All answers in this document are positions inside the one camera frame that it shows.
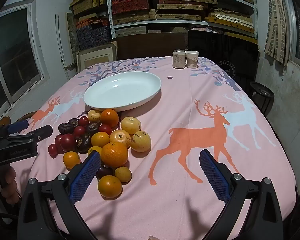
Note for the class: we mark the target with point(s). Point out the wooden chair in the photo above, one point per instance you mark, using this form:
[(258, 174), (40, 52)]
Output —
[(27, 116)]

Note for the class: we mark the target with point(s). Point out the pink deer print tablecloth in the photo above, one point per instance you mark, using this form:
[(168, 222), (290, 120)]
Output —
[(180, 110)]

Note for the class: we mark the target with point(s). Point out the white metal shelf rack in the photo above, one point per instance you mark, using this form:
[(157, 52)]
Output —
[(180, 22)]

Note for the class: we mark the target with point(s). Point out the large orange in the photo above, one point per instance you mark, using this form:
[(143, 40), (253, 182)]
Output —
[(114, 154)]

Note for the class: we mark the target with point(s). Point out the small yellow-green orange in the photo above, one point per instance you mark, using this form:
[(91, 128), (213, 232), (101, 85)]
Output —
[(123, 174)]

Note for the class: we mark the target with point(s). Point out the person's left hand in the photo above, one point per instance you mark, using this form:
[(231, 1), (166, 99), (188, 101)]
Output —
[(10, 182)]

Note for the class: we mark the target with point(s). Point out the small yellow passion fruit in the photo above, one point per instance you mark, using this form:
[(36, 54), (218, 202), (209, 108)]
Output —
[(94, 116)]

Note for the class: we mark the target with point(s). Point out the grey stone slab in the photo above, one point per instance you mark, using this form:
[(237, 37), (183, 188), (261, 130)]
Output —
[(72, 35)]

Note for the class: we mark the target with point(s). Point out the stack of boxes on shelves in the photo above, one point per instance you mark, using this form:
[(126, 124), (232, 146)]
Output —
[(165, 5)]

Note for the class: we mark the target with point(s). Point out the beige drink can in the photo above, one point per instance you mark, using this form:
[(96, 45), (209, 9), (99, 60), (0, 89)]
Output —
[(178, 59)]

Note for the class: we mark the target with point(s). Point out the white oval plate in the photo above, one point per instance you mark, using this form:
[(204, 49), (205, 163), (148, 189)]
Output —
[(122, 90)]

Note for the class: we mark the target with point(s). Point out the brown wooden board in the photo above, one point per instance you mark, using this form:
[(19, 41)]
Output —
[(150, 46)]

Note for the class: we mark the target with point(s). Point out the beige framed cabinet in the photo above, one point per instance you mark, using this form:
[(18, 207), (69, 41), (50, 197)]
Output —
[(95, 58)]

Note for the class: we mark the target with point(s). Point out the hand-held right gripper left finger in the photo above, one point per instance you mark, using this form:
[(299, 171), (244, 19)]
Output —
[(86, 177)]

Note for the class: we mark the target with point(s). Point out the white framed window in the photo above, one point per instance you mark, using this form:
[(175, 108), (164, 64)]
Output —
[(15, 50)]

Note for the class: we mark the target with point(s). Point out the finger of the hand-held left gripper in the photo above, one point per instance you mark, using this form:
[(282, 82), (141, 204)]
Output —
[(18, 127), (37, 133)]

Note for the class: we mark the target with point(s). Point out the black round stool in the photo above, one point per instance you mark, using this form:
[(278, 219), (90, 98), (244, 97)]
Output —
[(262, 92)]

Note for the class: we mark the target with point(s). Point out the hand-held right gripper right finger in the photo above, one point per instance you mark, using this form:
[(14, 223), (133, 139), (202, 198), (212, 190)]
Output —
[(213, 175)]

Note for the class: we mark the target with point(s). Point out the small red plum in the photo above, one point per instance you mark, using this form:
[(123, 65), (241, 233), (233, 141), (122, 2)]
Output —
[(79, 131), (53, 150), (105, 129), (83, 121)]

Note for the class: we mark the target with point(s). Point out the pile of woven gift boxes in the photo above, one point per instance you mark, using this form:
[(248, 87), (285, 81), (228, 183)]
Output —
[(90, 10)]

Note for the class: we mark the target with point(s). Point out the dark brown water chestnut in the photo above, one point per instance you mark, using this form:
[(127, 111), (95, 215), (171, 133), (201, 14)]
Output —
[(83, 142), (92, 128), (73, 122)]

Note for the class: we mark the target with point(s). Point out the beige paper cup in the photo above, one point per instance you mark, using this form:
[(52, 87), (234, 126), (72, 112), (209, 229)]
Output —
[(192, 60)]

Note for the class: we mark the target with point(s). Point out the white leaning board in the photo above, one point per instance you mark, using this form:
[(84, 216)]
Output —
[(61, 42)]

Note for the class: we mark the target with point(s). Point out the hanging beige strip curtain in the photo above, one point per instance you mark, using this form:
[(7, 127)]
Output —
[(275, 22)]

